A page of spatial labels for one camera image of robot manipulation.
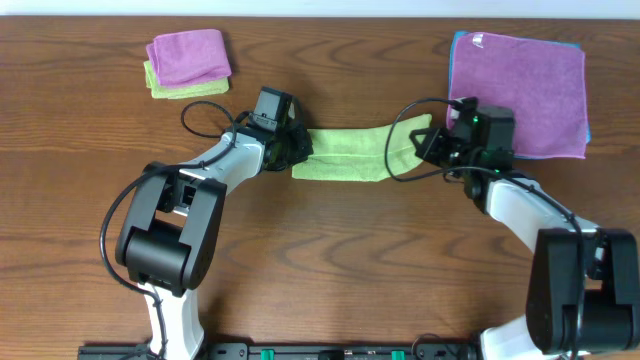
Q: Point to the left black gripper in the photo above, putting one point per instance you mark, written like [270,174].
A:
[301,142]

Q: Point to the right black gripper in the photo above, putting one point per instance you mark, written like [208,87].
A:
[441,147]

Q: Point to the green microfiber cloth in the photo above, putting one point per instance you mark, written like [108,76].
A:
[361,155]

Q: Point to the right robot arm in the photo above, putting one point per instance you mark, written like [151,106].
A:
[583,292]

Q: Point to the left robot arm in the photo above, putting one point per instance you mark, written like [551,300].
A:
[169,235]

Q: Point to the folded green cloth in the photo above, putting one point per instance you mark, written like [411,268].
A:
[191,91]

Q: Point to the flat blue cloth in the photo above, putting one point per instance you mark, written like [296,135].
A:
[451,55]

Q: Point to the flat purple cloth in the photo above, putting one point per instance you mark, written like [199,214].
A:
[530,90]

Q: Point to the folded purple cloth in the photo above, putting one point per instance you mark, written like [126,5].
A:
[189,57]

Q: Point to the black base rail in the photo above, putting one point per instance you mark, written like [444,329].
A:
[426,351]

